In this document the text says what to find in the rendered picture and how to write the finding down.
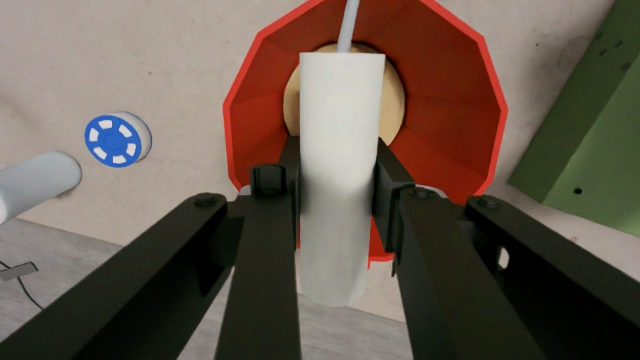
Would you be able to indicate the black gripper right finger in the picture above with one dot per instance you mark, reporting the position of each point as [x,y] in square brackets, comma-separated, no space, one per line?
[575,305]

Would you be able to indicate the white plastic bottle with blue cap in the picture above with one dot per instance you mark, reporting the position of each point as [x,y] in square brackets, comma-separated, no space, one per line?
[30,183]

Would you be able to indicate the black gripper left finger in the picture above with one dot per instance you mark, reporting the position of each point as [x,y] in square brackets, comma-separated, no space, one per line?
[146,301]

